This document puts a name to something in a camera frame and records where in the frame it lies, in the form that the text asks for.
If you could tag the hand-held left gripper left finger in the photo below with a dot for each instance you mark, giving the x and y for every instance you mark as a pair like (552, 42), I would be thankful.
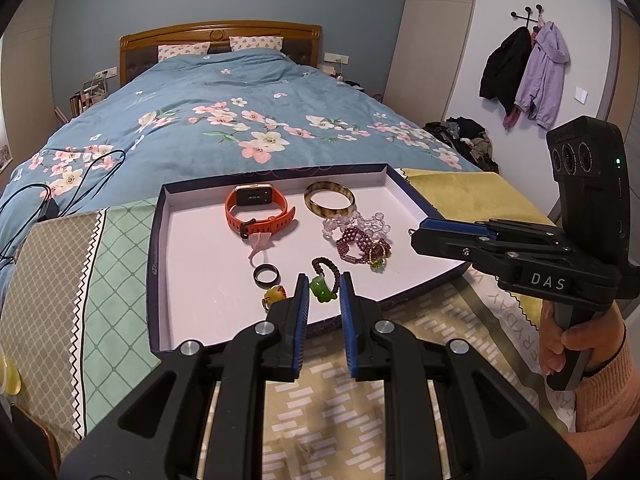
(302, 330)

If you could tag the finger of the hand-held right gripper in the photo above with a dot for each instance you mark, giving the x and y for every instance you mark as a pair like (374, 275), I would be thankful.
(460, 226)
(450, 245)

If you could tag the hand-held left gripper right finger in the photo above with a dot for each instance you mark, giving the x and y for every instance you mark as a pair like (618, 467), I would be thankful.
(350, 340)

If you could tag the navy box lid tray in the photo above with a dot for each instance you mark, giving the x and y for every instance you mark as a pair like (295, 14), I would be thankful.
(200, 270)

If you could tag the person's right forearm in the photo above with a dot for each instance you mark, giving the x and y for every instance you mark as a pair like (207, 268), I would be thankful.
(610, 410)

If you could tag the person's right hand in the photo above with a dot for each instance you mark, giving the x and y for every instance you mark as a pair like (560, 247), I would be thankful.
(585, 345)

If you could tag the yellow green towel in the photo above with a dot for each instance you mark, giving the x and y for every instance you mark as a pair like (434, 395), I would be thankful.
(475, 195)

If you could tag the pile of dark clothes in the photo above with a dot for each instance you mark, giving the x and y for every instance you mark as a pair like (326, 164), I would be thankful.
(465, 137)

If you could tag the pink garment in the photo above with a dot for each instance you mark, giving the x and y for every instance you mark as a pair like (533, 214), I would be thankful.
(510, 119)

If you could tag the orange smart watch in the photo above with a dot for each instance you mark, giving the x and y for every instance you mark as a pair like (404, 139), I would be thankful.
(275, 215)

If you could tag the tortoiseshell bangle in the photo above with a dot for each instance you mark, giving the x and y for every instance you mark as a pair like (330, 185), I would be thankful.
(317, 208)

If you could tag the purple jacket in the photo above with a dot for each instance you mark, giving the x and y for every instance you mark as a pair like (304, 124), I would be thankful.
(542, 75)

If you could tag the black jacket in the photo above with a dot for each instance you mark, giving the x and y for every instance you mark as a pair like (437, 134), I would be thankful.
(502, 70)

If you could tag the patterned green beige blanket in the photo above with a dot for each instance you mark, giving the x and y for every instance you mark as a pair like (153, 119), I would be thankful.
(120, 280)

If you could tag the blue floral quilt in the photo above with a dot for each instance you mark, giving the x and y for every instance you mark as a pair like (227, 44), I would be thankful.
(200, 90)

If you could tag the patterned white pillow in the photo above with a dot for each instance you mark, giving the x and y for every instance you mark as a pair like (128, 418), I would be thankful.
(182, 51)
(255, 42)

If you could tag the translucent yellow disc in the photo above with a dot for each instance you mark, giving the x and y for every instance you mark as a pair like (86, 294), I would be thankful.
(10, 377)

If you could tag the cluttered bedside shelf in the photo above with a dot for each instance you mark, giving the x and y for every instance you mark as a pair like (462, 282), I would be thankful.
(87, 95)

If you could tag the wooden bed headboard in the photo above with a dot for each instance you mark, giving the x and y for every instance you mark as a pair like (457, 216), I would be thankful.
(170, 37)

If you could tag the white wall switch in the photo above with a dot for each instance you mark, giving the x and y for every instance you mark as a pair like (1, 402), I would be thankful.
(582, 94)

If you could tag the black wall coat rack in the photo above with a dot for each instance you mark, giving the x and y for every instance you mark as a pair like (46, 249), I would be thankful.
(527, 16)

